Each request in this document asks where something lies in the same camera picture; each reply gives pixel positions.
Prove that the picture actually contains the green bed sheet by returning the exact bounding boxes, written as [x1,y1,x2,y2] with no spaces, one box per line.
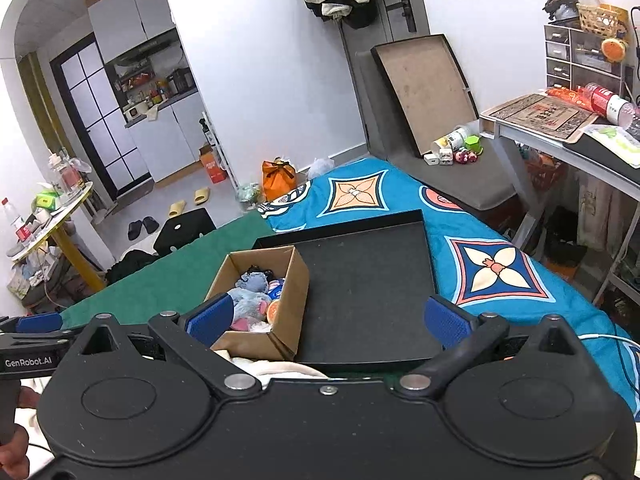
[60,212,401,391]

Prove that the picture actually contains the white kitchen cabinet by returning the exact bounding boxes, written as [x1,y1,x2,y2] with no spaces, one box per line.
[125,87,211,183]
[87,0,177,63]

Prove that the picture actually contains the teal patterned blanket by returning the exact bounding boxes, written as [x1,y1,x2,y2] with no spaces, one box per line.
[257,157,640,416]

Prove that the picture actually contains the wicker basket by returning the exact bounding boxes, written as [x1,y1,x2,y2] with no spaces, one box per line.
[577,4,628,38]

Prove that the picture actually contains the red packet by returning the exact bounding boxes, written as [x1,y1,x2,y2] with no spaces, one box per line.
[546,86,588,106]

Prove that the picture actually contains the clear jar red contents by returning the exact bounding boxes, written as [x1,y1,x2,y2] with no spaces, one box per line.
[47,147,86,191]

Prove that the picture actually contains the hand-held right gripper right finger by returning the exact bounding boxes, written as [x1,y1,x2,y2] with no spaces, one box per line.
[394,295,583,401]

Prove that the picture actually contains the black framed brown board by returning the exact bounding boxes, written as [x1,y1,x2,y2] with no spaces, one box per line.
[371,34,480,158]

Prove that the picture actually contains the black shallow tray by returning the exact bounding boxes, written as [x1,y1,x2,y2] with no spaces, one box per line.
[251,208,443,366]

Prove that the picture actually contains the white fleece garment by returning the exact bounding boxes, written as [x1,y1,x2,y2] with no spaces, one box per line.
[15,352,331,480]

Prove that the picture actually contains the black stool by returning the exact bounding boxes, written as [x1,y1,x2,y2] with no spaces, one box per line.
[152,207,217,257]

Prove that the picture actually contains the black desk mat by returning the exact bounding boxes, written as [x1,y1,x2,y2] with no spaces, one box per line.
[562,130,640,186]

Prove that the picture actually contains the grey door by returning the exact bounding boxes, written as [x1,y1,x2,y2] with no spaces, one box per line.
[337,0,431,156]

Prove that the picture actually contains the white cable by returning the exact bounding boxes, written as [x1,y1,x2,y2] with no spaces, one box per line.
[580,332,640,348]

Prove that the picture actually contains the person's left hand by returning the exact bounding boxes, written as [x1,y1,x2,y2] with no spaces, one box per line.
[0,384,43,480]

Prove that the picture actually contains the dark dried bouquet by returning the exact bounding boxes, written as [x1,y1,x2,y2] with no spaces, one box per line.
[544,0,581,23]

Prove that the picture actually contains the white and green cup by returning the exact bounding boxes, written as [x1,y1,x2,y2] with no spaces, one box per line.
[431,127,473,153]

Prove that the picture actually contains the white lower kitchen cabinet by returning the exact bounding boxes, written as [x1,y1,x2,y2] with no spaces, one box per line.
[125,87,211,183]

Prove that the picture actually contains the round table yellow legs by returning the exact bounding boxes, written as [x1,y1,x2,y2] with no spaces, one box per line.
[10,182,108,291]

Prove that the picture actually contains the grey drawer organizer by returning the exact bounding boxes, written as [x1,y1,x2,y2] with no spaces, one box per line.
[544,24,632,96]

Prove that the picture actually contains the beige tote bag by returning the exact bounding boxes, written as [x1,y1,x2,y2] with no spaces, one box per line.
[575,170,631,253]

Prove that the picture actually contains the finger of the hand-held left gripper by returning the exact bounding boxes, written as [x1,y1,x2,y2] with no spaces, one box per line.
[0,312,86,346]

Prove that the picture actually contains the grey fluffy plush toy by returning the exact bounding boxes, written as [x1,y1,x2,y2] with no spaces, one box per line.
[227,287,273,331]

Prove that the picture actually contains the brown cardboard box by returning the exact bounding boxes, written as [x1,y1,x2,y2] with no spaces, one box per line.
[202,245,310,362]

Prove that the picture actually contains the dark clothing pile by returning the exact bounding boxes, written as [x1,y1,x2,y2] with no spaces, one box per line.
[105,249,158,286]

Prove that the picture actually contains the white narrow rack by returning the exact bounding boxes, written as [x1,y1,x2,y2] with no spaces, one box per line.
[200,110,238,193]

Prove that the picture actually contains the clear bag of greens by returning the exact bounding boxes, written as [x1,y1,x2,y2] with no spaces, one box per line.
[236,182,262,211]

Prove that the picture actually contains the orange carton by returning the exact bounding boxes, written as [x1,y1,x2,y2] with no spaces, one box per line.
[199,145,228,184]

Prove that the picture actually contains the grey desk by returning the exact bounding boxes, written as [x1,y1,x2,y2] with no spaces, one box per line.
[479,110,640,306]

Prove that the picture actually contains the orange round plush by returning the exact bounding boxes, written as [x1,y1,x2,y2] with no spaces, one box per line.
[600,37,628,62]

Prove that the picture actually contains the white plastic bag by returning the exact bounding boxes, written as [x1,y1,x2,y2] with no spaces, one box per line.
[306,157,335,181]

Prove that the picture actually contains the yellow curtain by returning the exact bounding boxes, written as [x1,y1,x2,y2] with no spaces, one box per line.
[19,52,66,161]

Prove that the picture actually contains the large plastic bottle red label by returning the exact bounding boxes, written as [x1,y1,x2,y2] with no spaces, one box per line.
[582,82,640,128]

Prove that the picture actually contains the orange basket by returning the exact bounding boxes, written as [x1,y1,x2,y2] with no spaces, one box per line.
[522,152,563,191]

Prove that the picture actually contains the green and white packet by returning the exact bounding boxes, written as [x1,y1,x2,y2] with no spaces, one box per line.
[582,124,640,168]

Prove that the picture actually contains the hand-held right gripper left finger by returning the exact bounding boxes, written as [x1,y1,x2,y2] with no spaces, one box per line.
[75,293,263,401]

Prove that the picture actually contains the brown printed board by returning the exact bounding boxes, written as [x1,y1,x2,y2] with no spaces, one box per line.
[480,92,601,141]

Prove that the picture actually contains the white upper kitchen cabinet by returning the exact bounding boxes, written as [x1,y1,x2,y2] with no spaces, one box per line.
[87,0,177,63]

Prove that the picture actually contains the black framed glass door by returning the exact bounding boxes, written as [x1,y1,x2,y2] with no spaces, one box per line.
[50,32,153,201]

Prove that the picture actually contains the orange bag black ribbon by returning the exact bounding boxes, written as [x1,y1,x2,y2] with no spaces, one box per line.
[262,158,298,202]

